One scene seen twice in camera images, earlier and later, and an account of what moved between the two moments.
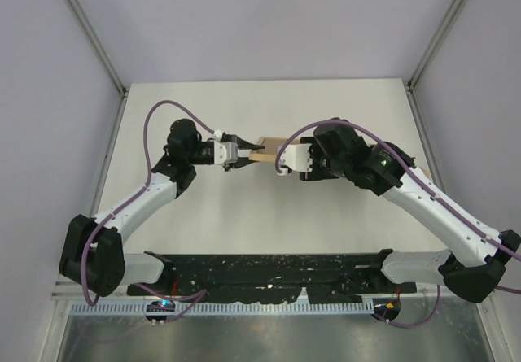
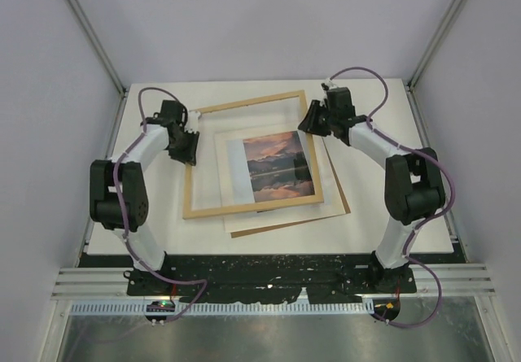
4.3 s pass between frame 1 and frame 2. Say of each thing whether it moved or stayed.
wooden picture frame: moved
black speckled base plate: stayed
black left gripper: moved
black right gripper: moved
